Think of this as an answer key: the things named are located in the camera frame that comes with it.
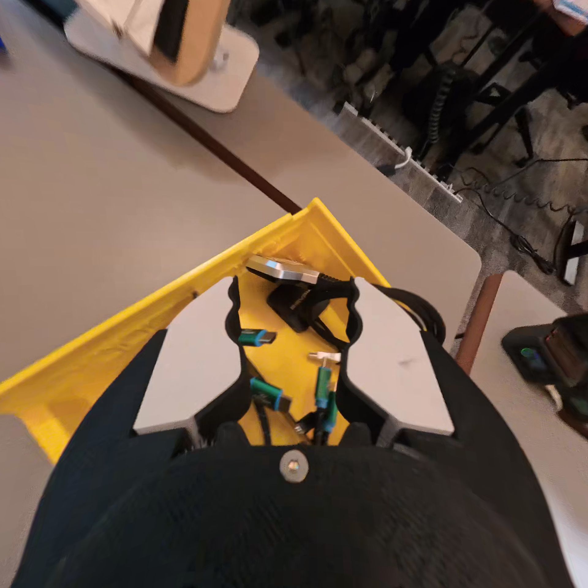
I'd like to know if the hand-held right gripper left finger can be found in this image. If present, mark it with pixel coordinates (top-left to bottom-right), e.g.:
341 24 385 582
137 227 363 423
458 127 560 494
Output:
132 275 255 448

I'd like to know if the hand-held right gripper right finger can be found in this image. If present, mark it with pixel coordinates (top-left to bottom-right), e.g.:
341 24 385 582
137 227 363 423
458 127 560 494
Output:
339 276 456 446

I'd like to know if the yellow plastic bin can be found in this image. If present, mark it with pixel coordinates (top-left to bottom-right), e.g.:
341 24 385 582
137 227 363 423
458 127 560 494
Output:
0 198 416 465

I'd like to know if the grey desk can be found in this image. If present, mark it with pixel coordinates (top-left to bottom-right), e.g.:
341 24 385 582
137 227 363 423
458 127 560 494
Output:
469 271 588 588
0 0 483 588

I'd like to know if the brown table leg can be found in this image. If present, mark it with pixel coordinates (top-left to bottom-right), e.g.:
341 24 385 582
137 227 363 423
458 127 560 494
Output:
455 273 504 375

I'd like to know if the black adapter block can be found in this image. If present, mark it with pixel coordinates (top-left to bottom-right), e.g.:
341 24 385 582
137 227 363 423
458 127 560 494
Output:
266 284 331 334

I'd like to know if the black device with green light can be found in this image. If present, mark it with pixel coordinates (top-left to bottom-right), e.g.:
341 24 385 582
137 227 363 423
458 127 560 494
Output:
501 314 588 437

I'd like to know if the black office chair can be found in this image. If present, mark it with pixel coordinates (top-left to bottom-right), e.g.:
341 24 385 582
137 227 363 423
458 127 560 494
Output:
404 0 588 168

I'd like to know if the tan curved object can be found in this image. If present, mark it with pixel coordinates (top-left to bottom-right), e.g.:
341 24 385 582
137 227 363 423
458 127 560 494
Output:
76 0 231 88

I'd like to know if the black floor cable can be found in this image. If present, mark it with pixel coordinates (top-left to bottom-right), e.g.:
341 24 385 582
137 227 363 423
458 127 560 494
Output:
455 158 588 276

